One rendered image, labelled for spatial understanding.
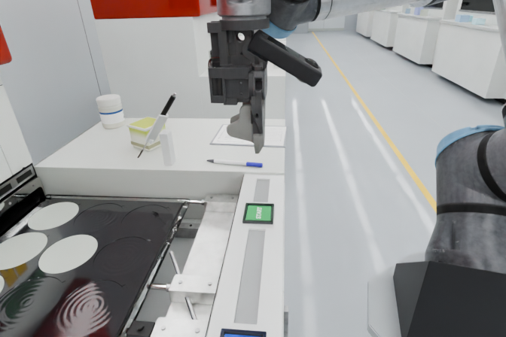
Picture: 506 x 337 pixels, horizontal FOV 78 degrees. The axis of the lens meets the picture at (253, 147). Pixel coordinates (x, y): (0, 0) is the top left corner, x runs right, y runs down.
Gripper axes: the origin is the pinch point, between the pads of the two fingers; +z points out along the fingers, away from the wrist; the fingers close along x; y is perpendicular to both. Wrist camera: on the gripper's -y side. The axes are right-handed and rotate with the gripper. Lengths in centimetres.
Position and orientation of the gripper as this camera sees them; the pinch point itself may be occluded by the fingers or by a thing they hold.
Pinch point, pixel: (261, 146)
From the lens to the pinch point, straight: 52.8
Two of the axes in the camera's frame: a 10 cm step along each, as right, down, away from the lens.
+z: 0.3, 9.0, 4.3
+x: -0.9, 4.3, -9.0
